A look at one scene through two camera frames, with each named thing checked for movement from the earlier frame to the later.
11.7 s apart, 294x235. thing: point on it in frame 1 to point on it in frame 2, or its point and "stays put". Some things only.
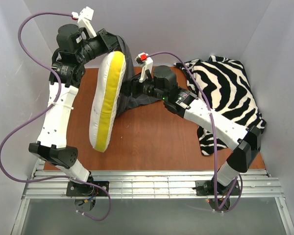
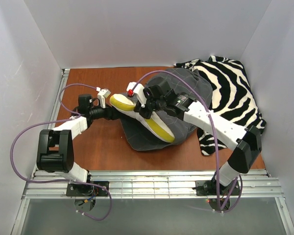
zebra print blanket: [231, 92] stays put
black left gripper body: [110, 37] to [110, 112]
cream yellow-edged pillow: [105, 100] to [153, 125]
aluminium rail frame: [253, 183] stays put
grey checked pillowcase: [125, 102] to [190, 87]
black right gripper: [134, 85] to [145, 110]
